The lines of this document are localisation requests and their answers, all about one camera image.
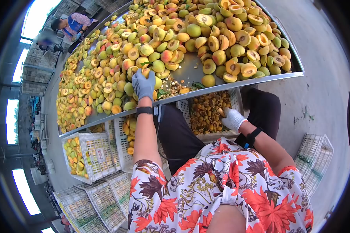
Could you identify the person's right hand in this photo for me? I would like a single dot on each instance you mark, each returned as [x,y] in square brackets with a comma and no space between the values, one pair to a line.
[232,118]

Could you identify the person's left hand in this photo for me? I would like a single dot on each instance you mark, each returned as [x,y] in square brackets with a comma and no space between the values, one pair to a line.
[143,87]

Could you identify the person's left fingers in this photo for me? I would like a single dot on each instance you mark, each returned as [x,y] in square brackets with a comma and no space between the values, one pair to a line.
[136,76]

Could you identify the person's right fingers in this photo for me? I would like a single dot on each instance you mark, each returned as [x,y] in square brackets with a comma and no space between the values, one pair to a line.
[223,116]

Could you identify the person's left thumb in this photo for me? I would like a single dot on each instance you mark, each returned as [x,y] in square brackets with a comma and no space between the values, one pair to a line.
[152,76]

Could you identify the small tan object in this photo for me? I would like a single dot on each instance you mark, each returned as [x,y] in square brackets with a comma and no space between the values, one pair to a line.
[220,111]

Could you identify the yellow peach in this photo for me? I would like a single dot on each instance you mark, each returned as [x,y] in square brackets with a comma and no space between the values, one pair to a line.
[146,72]

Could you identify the white crate of pitted pieces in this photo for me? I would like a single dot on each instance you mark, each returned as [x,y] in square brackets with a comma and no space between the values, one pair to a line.
[207,113]

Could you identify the heap of peach pits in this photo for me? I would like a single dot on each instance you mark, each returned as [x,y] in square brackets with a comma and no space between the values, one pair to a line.
[173,87]

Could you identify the pile of halved peaches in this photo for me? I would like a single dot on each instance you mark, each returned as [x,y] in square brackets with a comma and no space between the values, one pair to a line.
[151,43]

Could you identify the black wrist band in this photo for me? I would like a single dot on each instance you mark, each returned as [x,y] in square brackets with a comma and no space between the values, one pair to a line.
[144,110]
[251,137]

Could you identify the long metal sorting table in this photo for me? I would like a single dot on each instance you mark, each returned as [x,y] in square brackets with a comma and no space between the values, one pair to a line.
[189,70]

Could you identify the green leaf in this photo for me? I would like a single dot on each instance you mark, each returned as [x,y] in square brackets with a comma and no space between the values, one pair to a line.
[198,85]

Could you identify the person's legs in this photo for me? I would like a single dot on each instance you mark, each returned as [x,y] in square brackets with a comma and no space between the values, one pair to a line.
[178,137]

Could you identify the white crate of yellow halves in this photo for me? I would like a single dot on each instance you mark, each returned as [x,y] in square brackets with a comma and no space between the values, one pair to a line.
[125,139]

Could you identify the person's body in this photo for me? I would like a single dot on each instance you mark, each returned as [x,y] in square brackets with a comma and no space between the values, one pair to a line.
[221,186]

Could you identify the white crate of whole peaches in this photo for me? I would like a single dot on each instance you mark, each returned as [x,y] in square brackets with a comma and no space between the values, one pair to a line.
[87,157]

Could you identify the empty white plastic crates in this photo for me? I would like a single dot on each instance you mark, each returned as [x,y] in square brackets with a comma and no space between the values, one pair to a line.
[313,160]

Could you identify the stack of white plastic crates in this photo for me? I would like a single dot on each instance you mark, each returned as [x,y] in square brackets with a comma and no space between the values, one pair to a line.
[96,204]

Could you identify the wall of stacked crates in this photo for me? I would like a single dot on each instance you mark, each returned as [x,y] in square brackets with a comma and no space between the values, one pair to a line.
[39,67]

